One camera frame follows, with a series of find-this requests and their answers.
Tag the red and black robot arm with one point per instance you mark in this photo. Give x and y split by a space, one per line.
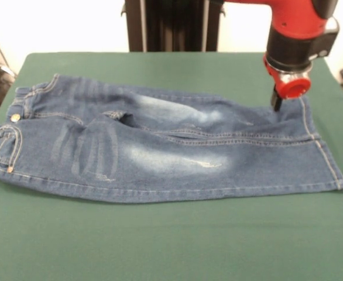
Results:
300 35

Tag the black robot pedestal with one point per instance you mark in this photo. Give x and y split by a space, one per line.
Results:
174 26

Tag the dark green table cloth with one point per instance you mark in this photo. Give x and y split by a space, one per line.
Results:
130 248

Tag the blue denim jeans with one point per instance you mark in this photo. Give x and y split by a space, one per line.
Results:
159 155

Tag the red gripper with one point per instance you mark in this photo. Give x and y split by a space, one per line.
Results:
294 87

